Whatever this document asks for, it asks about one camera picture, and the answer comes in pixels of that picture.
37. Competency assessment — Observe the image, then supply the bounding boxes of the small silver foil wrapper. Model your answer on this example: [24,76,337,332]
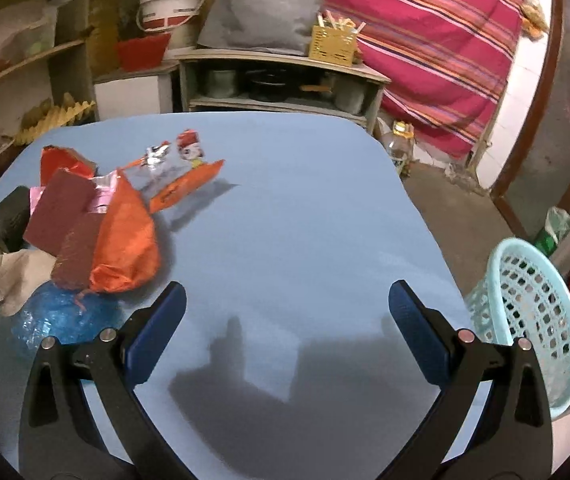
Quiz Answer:
[119,141,172,170]

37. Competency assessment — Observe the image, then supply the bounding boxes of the crumpled brown paper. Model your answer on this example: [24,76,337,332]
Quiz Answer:
[0,249,58,319]

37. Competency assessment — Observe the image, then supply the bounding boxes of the blue plastic bag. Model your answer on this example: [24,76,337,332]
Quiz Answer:
[10,282,123,348]

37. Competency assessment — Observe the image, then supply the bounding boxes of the white low cabinet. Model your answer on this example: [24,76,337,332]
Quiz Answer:
[94,61,179,122]

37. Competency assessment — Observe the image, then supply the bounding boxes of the maroon and pink wrapper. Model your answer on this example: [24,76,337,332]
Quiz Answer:
[22,168,116,255]

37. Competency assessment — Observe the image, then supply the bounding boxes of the large orange snack bag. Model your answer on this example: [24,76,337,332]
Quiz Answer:
[88,169,161,295]

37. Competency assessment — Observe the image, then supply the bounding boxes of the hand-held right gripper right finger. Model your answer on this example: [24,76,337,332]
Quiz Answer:
[387,280,553,480]

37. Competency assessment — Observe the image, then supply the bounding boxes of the red and white candy wrapper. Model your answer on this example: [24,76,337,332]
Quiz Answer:
[176,130,207,169]

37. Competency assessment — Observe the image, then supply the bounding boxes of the plastic oil bottle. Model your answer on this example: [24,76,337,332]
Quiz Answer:
[381,120,417,179]

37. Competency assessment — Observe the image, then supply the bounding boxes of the red plastic basin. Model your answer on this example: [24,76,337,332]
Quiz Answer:
[115,33,172,72]

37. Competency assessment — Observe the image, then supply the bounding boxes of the light blue plastic basket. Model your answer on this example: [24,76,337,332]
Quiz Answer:
[464,237,570,422]

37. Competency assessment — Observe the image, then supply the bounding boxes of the grey bag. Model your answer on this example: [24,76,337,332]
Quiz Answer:
[196,0,326,57]

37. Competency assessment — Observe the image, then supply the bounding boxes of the yellow slotted basket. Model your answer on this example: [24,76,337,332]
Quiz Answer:
[308,11,367,68]

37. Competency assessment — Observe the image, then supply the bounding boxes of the dark crumpled wrapper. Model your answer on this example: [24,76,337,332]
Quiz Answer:
[0,186,32,255]

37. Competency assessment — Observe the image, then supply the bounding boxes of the red snack wrapper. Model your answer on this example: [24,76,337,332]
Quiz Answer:
[39,145,97,183]

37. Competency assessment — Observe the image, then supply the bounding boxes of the wooden wall shelf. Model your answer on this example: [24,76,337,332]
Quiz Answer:
[0,0,97,133]

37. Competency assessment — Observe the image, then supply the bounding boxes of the long orange snack wrapper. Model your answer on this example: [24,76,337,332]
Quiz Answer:
[149,159,227,214]

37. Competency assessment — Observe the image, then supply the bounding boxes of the white plastic bucket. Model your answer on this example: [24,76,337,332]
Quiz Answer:
[136,0,207,50]

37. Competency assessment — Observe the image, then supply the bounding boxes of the green bin with bag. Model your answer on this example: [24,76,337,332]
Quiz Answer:
[534,205,570,257]

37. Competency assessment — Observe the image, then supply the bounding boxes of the red striped cloth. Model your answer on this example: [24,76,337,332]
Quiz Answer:
[204,0,534,159]

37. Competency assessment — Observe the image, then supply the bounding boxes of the yellow corrugated sheet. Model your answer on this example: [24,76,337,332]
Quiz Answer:
[15,92,97,144]

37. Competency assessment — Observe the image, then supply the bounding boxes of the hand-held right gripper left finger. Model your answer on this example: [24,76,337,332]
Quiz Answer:
[18,281,196,480]

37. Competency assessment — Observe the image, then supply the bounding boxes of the wooden shelf unit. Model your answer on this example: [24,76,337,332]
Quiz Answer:
[171,48,392,134]

